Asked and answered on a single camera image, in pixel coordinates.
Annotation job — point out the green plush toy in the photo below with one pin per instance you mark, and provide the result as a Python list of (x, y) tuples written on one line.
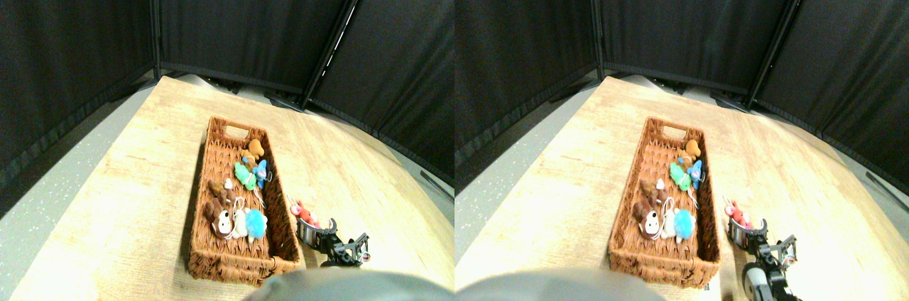
[(680, 177), (245, 177)]

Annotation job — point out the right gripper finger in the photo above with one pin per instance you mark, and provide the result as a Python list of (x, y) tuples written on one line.
[(310, 237), (334, 231), (765, 232), (741, 238)]

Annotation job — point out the brown wicker basket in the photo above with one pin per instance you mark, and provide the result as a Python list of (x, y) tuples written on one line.
[(635, 262), (213, 262)]

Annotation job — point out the curtain stand pole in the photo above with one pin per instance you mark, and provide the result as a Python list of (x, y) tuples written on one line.
[(596, 17), (155, 17), (341, 24), (781, 24)]

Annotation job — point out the blue and white plush toy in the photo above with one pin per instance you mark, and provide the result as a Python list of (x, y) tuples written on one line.
[(685, 224), (256, 224)]

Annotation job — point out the brown monkey plush toy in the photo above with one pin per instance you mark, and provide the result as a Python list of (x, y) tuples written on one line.
[(650, 223), (221, 223)]

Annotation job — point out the small brown plush toy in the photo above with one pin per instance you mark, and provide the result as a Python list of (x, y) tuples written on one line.
[(652, 191), (219, 191)]

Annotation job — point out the curtain stand foot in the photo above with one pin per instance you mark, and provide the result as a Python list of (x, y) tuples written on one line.
[(572, 91), (730, 104), (884, 189), (226, 86), (437, 186), (131, 90), (664, 86), (285, 102)]

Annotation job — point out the red plush toy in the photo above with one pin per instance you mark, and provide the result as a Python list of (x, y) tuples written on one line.
[(740, 214), (305, 214)]

